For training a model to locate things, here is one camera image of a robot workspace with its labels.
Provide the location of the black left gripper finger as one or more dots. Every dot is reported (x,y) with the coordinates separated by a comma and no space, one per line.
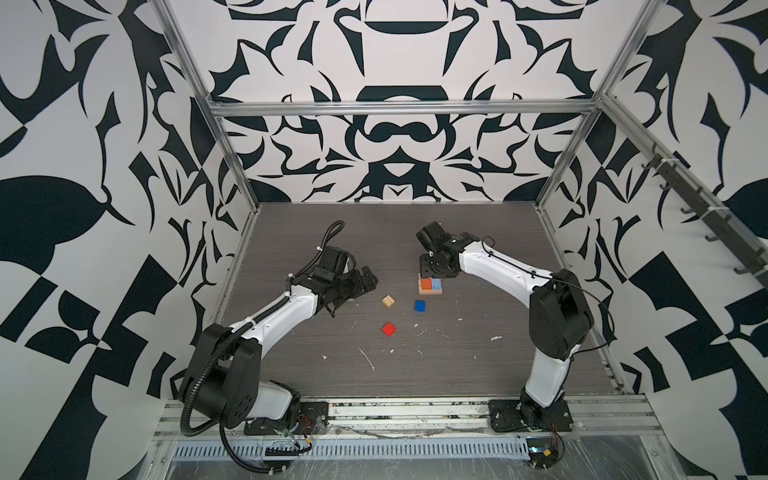
(364,283)
(364,271)

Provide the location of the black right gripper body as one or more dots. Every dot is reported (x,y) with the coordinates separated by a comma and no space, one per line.
(430,268)

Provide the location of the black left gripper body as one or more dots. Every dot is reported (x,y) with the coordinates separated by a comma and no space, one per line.
(347,287)

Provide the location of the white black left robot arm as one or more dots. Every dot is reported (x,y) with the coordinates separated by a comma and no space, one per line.
(222,384)

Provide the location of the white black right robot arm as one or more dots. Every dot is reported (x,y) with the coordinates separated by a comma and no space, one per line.
(559,318)

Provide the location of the ribbed natural wood square block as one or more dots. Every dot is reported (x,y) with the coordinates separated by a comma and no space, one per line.
(389,300)

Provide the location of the small red cube block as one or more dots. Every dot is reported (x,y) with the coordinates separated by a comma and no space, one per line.
(389,329)

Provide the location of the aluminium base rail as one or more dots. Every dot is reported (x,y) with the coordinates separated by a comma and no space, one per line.
(589,414)

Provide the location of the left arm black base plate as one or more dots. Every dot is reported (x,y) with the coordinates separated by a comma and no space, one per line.
(288,418)

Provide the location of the aluminium horizontal frame bar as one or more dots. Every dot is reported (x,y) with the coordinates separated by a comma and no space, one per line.
(400,107)

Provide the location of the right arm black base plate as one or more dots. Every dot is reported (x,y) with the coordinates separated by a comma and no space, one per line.
(507,416)

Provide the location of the white slotted cable duct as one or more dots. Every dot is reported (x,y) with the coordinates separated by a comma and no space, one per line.
(326,449)

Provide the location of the aluminium corner frame post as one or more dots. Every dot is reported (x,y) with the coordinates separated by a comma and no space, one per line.
(174,37)

